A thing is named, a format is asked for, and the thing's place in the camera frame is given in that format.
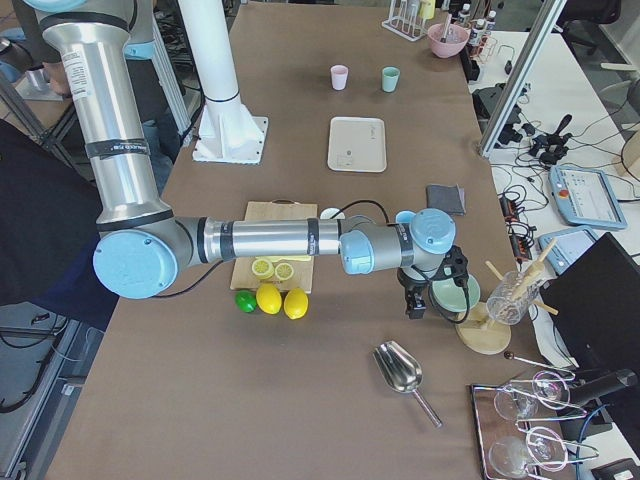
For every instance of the pink cup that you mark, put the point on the pink cup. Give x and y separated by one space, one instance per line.
339 76

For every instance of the metal scoop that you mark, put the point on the metal scoop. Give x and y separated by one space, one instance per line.
403 374

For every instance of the wooden cutting board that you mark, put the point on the wooden cutting board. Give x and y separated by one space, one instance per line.
242 277

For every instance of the cream rectangular tray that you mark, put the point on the cream rectangular tray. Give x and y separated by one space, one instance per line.
357 144

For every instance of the clear glass mug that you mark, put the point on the clear glass mug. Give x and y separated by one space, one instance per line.
509 301

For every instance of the lemon half slice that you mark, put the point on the lemon half slice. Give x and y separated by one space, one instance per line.
262 269
284 271

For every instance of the mirror tray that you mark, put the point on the mirror tray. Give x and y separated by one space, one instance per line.
491 427

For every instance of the standing person dark shirt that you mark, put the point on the standing person dark shirt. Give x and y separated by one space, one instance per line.
48 234

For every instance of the yellow plastic knife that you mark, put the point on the yellow plastic knife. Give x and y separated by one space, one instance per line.
288 258

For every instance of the cream white cup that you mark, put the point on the cream white cup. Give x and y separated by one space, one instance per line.
332 213

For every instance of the green bowl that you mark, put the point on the green bowl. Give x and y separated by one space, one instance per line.
451 299

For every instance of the wire glass rack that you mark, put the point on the wire glass rack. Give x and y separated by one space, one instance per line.
532 405

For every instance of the yellow lemon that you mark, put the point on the yellow lemon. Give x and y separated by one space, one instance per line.
269 298
296 304

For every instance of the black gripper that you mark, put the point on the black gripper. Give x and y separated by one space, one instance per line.
412 286

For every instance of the green lime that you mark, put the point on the green lime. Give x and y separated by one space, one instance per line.
245 301

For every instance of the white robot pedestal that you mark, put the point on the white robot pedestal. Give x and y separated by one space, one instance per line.
228 132

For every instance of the mint green cup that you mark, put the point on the mint green cup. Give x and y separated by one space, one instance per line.
389 79

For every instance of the white wire cup rack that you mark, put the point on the white wire cup rack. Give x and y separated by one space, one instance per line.
408 18

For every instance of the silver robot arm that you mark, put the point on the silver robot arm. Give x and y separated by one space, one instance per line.
144 246

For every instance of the wooden cup stand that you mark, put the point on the wooden cup stand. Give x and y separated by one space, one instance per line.
486 336

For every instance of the grey folded cloth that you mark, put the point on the grey folded cloth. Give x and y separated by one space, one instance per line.
450 199

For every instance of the blue teach pendant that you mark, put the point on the blue teach pendant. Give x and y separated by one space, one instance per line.
585 197
571 243

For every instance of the aluminium frame post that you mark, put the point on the aluminium frame post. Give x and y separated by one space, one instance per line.
541 28

